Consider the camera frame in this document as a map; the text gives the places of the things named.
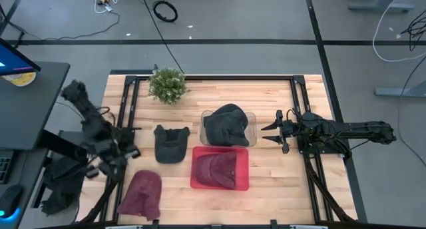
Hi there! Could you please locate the dark grey baseball cap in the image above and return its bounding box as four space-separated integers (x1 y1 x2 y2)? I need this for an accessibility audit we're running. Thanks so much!
203 103 250 147
153 124 191 164

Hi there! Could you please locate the thin black floor cable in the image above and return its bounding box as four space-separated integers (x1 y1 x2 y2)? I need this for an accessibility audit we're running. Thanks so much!
0 10 121 42

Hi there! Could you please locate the black aluminium rig frame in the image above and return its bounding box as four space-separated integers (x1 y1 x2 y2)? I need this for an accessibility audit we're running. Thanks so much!
75 74 359 229

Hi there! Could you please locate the black computer monitor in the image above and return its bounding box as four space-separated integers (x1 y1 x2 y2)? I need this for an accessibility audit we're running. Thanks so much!
0 38 42 77

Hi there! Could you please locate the curved black floor cable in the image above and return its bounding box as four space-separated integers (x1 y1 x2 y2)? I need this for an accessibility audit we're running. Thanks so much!
397 55 426 167

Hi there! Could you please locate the red translucent plastic bin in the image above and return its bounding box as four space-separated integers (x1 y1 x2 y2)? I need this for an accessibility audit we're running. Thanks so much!
190 146 250 192

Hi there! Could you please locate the clear plastic bin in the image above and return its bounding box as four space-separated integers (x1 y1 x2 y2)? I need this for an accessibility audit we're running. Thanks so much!
199 109 258 148

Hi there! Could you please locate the black stand leg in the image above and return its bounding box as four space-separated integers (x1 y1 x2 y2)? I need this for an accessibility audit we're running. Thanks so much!
0 0 27 47

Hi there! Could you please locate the white floor cable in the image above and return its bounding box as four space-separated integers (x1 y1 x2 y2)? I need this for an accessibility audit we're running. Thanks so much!
371 2 426 63

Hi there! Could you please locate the white and yellow cable bundle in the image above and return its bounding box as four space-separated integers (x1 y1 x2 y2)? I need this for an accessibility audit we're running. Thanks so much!
93 0 130 15

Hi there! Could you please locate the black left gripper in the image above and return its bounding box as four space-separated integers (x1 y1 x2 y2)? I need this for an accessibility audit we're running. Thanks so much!
87 148 142 189

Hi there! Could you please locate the black coiled floor cable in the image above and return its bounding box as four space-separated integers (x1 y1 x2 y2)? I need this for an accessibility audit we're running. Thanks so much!
152 0 179 23

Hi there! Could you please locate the black office desk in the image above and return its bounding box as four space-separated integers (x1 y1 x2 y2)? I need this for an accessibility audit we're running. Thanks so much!
0 61 71 229

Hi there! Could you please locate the grey desk foot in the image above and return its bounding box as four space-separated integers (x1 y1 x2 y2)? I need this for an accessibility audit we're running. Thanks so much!
373 80 426 99
348 0 415 13

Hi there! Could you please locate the black tangled cable bundle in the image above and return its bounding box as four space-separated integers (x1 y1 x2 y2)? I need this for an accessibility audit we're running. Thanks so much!
400 9 426 52

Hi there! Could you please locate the black computer mouse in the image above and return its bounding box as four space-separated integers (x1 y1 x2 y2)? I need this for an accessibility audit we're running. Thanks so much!
0 184 24 220

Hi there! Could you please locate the black keyboard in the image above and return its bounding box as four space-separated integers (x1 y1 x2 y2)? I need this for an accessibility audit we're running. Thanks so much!
0 151 15 185

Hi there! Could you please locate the maroon baseball cap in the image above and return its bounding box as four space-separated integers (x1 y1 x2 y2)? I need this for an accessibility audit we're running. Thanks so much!
194 151 238 190
116 170 163 222

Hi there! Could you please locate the green potted plant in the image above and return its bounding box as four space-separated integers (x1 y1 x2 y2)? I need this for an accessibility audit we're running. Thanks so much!
148 67 188 106

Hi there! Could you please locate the long black floor cable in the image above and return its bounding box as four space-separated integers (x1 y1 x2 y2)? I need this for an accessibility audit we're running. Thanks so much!
141 0 186 74

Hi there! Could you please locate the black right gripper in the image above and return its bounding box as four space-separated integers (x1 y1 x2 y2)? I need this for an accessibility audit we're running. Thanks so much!
261 109 304 154

